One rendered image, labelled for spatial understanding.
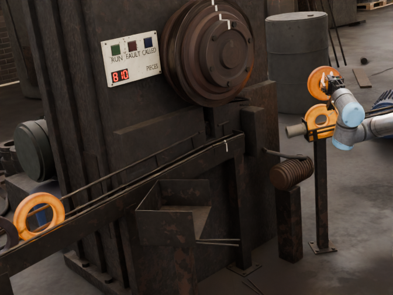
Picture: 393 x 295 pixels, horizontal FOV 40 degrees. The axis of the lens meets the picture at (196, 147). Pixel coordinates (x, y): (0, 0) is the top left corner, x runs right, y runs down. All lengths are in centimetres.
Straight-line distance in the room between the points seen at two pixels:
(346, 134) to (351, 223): 100
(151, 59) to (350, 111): 84
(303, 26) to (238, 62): 273
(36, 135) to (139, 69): 118
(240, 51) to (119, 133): 61
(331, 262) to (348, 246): 18
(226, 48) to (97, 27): 52
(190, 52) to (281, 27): 287
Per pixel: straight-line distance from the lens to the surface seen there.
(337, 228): 314
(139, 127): 224
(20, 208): 198
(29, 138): 329
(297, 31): 499
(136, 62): 223
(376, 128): 232
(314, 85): 252
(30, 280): 304
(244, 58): 235
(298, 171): 262
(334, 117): 266
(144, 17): 227
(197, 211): 205
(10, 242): 199
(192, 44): 220
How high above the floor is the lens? 152
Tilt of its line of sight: 20 degrees down
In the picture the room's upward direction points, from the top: 6 degrees counter-clockwise
